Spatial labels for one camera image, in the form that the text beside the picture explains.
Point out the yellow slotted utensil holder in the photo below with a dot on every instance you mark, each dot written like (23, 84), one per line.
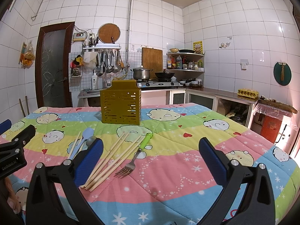
(121, 103)

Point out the corner wall shelf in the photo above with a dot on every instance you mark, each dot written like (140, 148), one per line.
(187, 66)

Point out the steel pot with lid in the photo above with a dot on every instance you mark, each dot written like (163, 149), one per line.
(141, 73)

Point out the white soap bottle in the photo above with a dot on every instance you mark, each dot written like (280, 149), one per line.
(94, 83)

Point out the colourful cartoon quilt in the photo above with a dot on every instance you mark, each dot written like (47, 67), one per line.
(171, 184)

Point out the hanging utensil rack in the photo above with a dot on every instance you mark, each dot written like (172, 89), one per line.
(103, 58)

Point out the red box under counter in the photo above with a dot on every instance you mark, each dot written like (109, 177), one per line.
(270, 128)

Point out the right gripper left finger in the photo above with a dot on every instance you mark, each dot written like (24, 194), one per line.
(43, 205)

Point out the dark brown glass door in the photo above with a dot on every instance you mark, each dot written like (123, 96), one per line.
(52, 65)

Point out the kitchen counter cabinet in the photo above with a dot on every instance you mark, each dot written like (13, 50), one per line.
(210, 98)

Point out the white wall socket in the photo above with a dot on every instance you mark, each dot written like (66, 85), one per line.
(244, 64)

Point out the wooden chopstick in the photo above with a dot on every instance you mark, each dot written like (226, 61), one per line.
(109, 170)
(74, 144)
(105, 159)
(104, 169)
(110, 158)

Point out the yellow wall poster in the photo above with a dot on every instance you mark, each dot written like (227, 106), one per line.
(198, 47)

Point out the orange hanging plastic bag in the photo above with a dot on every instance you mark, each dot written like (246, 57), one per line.
(27, 55)

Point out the black wok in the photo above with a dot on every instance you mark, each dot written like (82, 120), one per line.
(164, 75)

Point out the steel sink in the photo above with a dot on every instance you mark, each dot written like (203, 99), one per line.
(88, 93)

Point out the yellow egg tray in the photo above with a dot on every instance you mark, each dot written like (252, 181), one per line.
(248, 93)

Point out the rectangular wooden cutting board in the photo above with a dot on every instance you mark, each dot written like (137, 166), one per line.
(152, 59)

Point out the green handled metal fork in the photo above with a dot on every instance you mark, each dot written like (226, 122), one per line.
(129, 168)

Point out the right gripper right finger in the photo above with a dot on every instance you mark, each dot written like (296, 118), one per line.
(257, 205)

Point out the grey metal spoon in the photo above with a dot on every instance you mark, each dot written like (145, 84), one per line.
(87, 143)

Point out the light blue silicone spatula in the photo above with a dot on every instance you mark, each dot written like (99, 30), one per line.
(88, 132)

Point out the gas stove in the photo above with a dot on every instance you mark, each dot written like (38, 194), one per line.
(155, 84)

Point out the green round wall board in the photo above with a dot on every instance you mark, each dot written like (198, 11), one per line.
(282, 73)

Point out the person's left hand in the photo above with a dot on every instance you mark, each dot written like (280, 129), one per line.
(10, 206)

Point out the round wooden cutting board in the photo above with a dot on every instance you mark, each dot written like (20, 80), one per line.
(109, 33)

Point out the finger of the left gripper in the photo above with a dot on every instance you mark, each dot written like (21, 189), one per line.
(4, 126)
(22, 138)

